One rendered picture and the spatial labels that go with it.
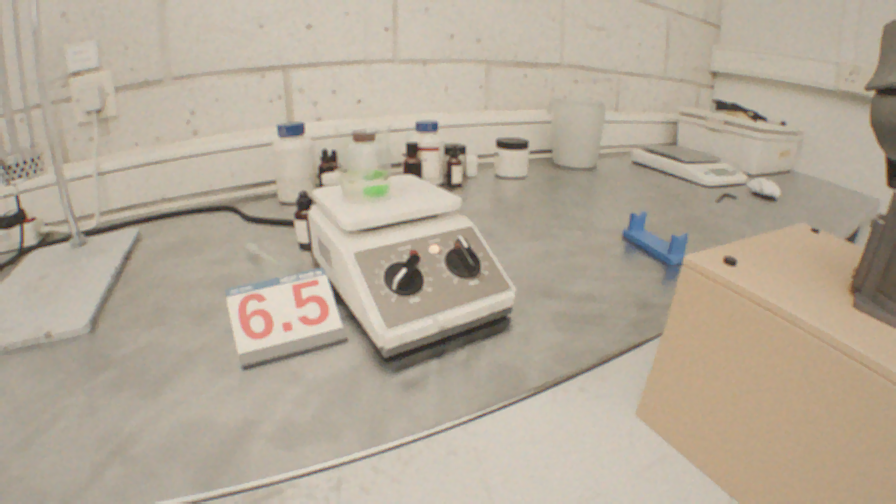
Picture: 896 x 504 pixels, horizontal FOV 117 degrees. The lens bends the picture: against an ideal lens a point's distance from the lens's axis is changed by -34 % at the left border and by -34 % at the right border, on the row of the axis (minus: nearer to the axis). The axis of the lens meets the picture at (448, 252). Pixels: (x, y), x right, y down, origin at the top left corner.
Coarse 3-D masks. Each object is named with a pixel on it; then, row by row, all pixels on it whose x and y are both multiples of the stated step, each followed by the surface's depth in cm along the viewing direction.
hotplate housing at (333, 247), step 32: (320, 224) 39; (384, 224) 37; (416, 224) 38; (448, 224) 39; (320, 256) 42; (352, 256) 33; (352, 288) 33; (512, 288) 36; (416, 320) 31; (448, 320) 33; (480, 320) 35; (384, 352) 31
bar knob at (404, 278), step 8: (416, 256) 33; (392, 264) 33; (400, 264) 33; (408, 264) 32; (416, 264) 32; (392, 272) 33; (400, 272) 31; (408, 272) 31; (416, 272) 33; (384, 280) 32; (392, 280) 31; (400, 280) 31; (408, 280) 33; (416, 280) 33; (392, 288) 32; (400, 288) 32; (408, 288) 32; (416, 288) 32
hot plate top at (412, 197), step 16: (400, 176) 47; (320, 192) 41; (336, 192) 41; (400, 192) 41; (416, 192) 41; (432, 192) 41; (448, 192) 41; (336, 208) 37; (352, 208) 37; (368, 208) 37; (384, 208) 37; (400, 208) 37; (416, 208) 37; (432, 208) 37; (448, 208) 38; (352, 224) 34; (368, 224) 34
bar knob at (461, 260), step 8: (456, 240) 35; (464, 240) 35; (456, 248) 35; (464, 248) 34; (448, 256) 35; (456, 256) 36; (464, 256) 34; (472, 256) 34; (448, 264) 35; (456, 264) 35; (464, 264) 35; (472, 264) 34; (480, 264) 36; (456, 272) 35; (464, 272) 35; (472, 272) 34
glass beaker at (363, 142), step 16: (336, 128) 35; (352, 128) 39; (368, 128) 35; (384, 128) 35; (336, 144) 37; (352, 144) 35; (368, 144) 35; (384, 144) 36; (352, 160) 36; (368, 160) 36; (384, 160) 37; (352, 176) 36; (368, 176) 37; (384, 176) 37; (352, 192) 37; (368, 192) 37; (384, 192) 38
